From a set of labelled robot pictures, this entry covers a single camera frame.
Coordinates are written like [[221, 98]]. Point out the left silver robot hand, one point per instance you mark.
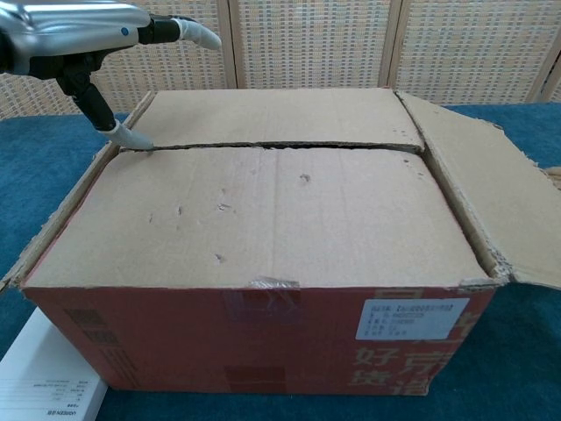
[[66, 26]]

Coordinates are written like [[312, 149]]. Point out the red cardboard box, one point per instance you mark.
[[263, 342]]

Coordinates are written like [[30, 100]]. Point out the woven folding screen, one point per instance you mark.
[[307, 44]]

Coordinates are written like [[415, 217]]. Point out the white flat carton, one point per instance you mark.
[[48, 377]]

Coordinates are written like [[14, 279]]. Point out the brown plush bear toy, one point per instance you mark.
[[554, 177]]

